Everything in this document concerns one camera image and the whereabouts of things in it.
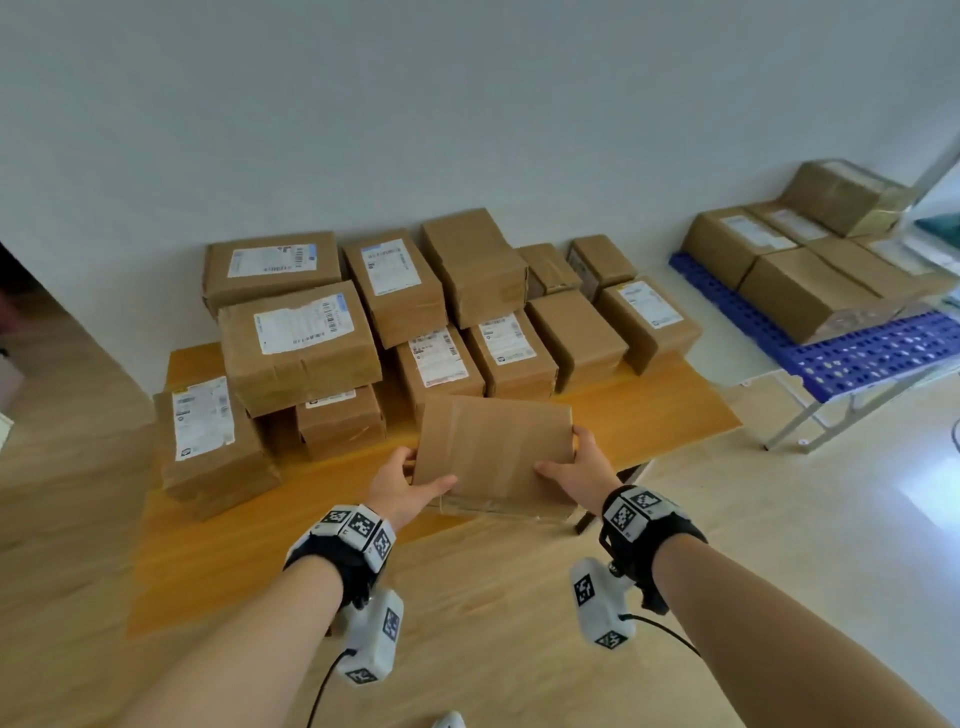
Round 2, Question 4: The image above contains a person's left hand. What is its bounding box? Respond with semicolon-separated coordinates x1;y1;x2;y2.
363;446;459;534

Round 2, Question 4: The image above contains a person's right hand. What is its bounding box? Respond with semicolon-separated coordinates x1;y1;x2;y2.
533;425;622;517

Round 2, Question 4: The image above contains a wide plain brown parcel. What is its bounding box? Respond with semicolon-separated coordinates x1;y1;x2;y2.
412;395;577;523

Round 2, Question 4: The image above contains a pile of brown cardboard parcels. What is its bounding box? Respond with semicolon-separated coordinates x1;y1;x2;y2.
153;208;705;523

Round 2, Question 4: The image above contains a blue perforated plastic pallet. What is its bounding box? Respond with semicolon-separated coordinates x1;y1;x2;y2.
669;251;960;399

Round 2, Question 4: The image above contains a taped labelled brown parcel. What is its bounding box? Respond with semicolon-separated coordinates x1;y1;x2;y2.
783;158;916;238

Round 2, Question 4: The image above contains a person's left forearm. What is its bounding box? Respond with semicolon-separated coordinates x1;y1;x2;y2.
119;556;345;728

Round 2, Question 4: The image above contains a person's right forearm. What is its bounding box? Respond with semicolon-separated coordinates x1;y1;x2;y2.
653;533;950;728

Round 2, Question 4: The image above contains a black wristband with marker tags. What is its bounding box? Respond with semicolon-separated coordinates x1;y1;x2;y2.
283;504;397;610
598;485;709;616

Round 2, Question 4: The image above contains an orange wooden table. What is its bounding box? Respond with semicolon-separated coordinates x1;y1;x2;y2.
127;341;744;639

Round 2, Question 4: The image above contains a white low table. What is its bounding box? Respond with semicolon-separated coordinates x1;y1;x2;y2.
686;299;960;455

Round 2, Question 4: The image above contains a grey metal shelf rack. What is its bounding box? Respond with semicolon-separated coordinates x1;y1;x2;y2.
911;142;960;219

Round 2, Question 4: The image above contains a white marker-tagged wrist camera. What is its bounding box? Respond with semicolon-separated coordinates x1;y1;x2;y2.
568;557;635;651
333;588;405;688

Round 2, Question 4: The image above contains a black camera cable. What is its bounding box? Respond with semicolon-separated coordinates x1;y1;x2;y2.
305;648;358;728
618;613;703;658

